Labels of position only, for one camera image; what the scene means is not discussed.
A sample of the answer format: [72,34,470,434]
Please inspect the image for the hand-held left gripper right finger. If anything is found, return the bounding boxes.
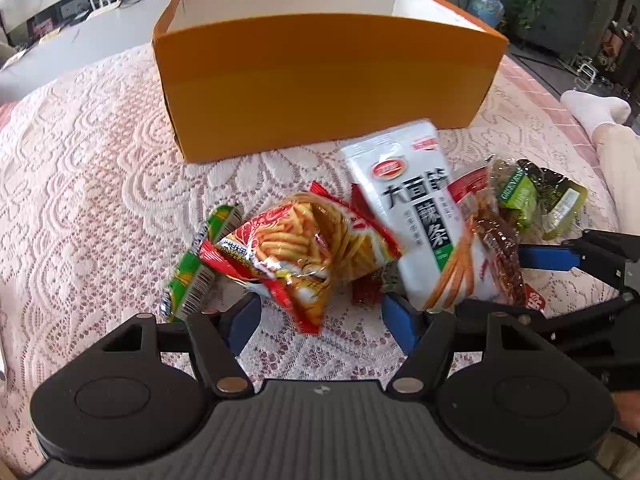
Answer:
[381,292,546,396]

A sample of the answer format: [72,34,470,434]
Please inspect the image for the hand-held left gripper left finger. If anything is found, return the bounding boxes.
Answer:
[100,292,263,398]

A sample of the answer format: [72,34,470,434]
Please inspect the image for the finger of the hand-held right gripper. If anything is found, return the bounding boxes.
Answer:
[457,292,640,357]
[517,229,640,293]

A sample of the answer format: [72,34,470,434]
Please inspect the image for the clear brown stick snack packet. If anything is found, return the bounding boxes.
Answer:
[447,157,545,313]

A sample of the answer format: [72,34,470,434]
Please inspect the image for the olive green snack packet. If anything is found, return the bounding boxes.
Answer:
[520,159,589,241]

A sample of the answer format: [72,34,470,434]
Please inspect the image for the light green snack packet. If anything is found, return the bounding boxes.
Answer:
[492,160,540,233]

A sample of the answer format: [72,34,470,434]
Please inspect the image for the green yellow snack packet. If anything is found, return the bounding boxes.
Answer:
[159,203,243,322]

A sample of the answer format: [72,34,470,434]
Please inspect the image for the red yellow stick snack packet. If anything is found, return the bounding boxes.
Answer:
[199,180,404,335]

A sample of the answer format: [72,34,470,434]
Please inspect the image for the white snack packet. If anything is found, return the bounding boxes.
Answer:
[339,119,501,312]

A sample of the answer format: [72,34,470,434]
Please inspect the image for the orange cardboard box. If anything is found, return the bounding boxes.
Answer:
[151,0,510,164]

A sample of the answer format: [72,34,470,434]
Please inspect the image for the person's leg in cream trousers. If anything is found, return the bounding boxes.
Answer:
[592,122,640,236]

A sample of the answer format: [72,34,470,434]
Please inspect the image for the pink checked cloth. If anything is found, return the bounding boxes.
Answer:
[0,54,621,221]

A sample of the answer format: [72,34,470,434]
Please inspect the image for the person's foot in white sock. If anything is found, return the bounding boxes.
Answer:
[560,90,632,133]

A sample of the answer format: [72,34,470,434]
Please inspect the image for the white lace cloth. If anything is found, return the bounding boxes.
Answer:
[0,42,626,480]

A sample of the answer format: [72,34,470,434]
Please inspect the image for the dark grey cabinet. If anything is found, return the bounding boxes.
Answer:
[515,0,601,58]

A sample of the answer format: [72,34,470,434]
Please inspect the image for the blue water jug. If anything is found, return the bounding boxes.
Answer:
[467,0,505,28]

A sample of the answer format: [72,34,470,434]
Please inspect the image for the grey table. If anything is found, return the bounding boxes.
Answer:
[0,0,173,106]

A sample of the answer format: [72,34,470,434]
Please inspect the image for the white wire rack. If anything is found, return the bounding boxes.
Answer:
[560,52,601,86]

